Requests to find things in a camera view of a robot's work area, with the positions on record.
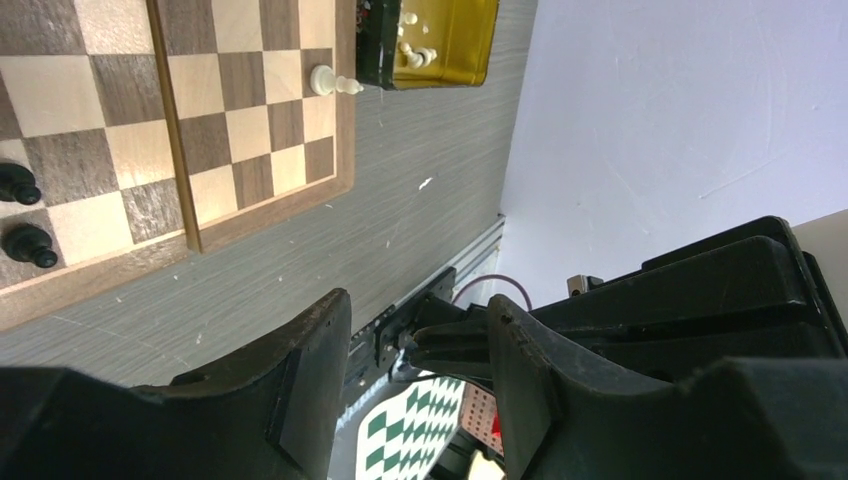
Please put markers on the green white checkered board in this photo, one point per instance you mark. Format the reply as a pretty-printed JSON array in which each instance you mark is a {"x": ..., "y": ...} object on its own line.
[{"x": 403, "y": 436}]

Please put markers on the black chess rook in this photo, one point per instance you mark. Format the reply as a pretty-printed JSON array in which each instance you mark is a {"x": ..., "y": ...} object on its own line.
[{"x": 28, "y": 243}]

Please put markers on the wooden chess board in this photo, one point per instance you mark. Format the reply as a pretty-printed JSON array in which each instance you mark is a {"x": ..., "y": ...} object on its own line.
[{"x": 159, "y": 128}]

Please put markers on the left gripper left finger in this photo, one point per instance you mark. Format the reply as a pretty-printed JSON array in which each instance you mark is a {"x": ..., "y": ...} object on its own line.
[{"x": 267, "y": 410}]

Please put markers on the gold tin tray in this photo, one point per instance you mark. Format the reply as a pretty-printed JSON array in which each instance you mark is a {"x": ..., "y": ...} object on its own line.
[{"x": 461, "y": 31}]

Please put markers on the black chess pawn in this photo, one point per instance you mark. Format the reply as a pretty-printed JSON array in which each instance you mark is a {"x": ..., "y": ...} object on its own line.
[{"x": 18, "y": 184}]

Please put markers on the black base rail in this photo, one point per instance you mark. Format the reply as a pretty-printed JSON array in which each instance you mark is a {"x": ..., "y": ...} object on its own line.
[{"x": 375, "y": 348}]

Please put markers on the white pawn near fingers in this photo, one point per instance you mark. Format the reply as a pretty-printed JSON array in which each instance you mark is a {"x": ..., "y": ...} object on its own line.
[{"x": 408, "y": 18}]

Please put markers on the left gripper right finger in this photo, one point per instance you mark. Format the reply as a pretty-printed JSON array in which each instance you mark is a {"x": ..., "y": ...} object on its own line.
[{"x": 568, "y": 413}]

